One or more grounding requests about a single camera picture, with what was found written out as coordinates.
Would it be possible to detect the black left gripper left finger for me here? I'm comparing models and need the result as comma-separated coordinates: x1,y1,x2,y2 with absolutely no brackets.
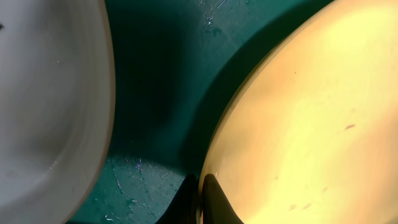
156,174,198,224

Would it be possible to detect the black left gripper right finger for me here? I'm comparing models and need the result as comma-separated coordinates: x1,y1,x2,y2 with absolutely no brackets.
201,174,243,224

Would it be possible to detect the yellow plate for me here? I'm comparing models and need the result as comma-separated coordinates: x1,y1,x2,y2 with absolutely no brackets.
202,0,397,223

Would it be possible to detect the light blue plate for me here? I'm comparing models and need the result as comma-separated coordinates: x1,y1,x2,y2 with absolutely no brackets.
1,0,115,223

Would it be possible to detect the blue plastic tray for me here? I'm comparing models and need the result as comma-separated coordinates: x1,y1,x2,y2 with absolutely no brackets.
71,0,326,223

